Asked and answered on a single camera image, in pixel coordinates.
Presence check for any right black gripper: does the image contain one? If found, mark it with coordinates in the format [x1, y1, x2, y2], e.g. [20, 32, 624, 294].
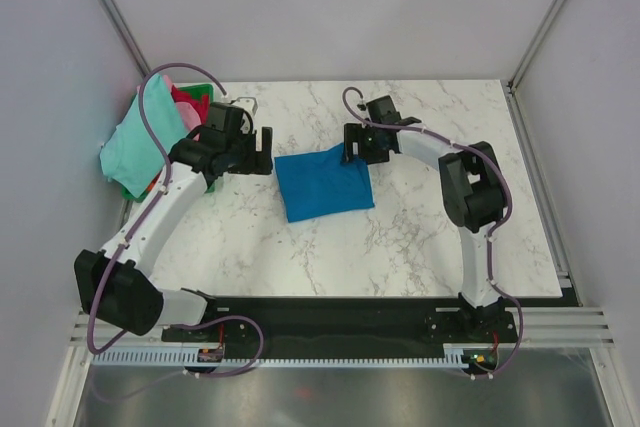
[340, 123, 390, 165]

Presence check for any green plastic bin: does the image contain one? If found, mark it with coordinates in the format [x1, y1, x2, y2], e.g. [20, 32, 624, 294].
[122, 83, 221, 203]

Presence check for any blue t shirt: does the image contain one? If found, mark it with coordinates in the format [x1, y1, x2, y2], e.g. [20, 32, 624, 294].
[274, 144, 374, 223]

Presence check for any teal t shirt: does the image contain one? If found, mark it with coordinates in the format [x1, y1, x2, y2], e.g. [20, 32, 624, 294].
[99, 74, 187, 198]

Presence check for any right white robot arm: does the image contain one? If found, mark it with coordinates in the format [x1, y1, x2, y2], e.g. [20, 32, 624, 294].
[342, 87, 513, 341]

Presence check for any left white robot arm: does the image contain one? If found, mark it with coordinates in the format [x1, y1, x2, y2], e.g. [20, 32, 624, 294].
[74, 97, 273, 340]

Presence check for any dark red t shirt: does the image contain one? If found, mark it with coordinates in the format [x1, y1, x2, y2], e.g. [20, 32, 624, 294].
[171, 84, 214, 117]

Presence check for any orange t shirt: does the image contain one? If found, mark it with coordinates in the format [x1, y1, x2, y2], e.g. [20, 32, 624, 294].
[145, 173, 161, 193]

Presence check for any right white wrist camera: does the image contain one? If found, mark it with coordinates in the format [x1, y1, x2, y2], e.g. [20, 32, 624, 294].
[357, 99, 368, 112]

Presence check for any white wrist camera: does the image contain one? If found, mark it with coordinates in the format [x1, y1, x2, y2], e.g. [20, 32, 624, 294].
[357, 99, 368, 112]
[231, 96, 259, 117]

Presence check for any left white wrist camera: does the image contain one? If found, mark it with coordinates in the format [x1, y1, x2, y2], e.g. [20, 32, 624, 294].
[231, 96, 259, 117]

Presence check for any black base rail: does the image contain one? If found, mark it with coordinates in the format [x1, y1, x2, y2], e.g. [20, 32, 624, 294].
[162, 297, 517, 358]

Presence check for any white slotted cable duct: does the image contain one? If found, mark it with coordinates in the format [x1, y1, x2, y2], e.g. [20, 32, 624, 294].
[92, 346, 469, 369]

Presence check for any left aluminium frame post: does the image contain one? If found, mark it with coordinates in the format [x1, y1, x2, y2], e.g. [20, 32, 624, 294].
[98, 0, 152, 78]

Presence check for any aluminium frame post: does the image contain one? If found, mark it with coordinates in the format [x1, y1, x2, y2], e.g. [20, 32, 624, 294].
[507, 0, 599, 93]
[98, 0, 152, 78]

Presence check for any aluminium front rail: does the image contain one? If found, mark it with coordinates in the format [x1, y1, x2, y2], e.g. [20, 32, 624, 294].
[67, 307, 615, 348]

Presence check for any right aluminium frame post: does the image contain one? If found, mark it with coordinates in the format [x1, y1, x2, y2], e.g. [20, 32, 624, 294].
[507, 0, 599, 93]

